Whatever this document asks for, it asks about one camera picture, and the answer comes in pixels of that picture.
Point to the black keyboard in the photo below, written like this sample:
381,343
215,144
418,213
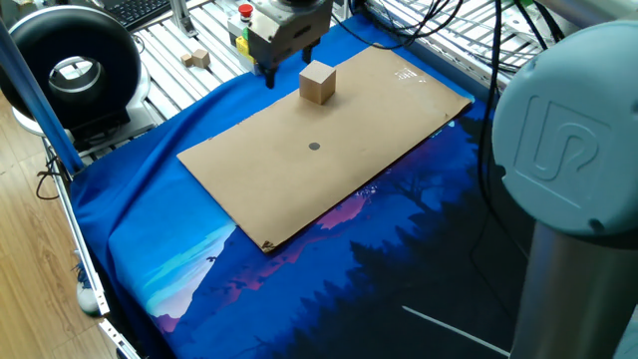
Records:
139,12

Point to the aluminium table rail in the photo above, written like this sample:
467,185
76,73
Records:
438,56

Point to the grey box red stop button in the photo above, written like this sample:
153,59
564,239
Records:
245,10

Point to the tiny wooden cube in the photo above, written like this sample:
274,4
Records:
187,61

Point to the plain aluminium post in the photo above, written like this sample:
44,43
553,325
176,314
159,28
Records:
346,9

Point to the silver Schunk gripper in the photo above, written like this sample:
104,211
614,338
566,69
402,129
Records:
279,35

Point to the white sneaker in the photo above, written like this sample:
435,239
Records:
87,299

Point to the blue pole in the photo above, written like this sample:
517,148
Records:
40,100

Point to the silver side rail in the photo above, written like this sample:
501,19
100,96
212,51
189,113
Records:
75,219

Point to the small wooden cube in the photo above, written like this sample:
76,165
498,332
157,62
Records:
201,58

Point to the large wooden cube block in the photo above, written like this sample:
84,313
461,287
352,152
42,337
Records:
316,85

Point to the white zip tie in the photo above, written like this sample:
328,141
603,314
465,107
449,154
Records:
453,329

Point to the brown cardboard sheet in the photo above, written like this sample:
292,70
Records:
324,174

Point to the aluminium post with foot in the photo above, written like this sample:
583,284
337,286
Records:
182,17

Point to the blue forest print cloth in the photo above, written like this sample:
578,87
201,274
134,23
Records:
174,224

